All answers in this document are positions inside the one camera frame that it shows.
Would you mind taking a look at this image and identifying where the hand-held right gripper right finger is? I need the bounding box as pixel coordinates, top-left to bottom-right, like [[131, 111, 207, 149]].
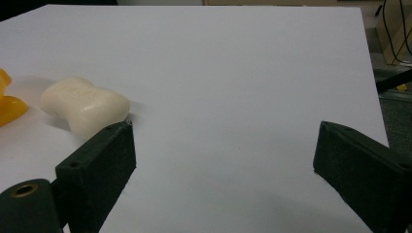
[[312, 120, 412, 233]]

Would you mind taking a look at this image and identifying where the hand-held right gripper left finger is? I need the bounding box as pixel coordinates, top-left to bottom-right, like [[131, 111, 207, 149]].
[[54, 120, 137, 233]]

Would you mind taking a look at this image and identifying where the cream soap bar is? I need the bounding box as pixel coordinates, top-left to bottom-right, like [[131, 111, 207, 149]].
[[39, 76, 131, 138]]

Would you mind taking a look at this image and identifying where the black metal stand bar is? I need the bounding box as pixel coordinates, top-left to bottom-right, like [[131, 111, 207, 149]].
[[375, 68, 412, 95]]

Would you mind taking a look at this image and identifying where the translucent orange plastic soap dish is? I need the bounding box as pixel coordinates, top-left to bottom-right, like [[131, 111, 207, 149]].
[[0, 68, 29, 128]]

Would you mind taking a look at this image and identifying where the beige wooden furniture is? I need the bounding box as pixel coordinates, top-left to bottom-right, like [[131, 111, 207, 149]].
[[375, 0, 412, 65]]

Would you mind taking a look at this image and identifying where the black cable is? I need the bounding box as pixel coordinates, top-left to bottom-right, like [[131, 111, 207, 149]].
[[382, 0, 412, 65]]

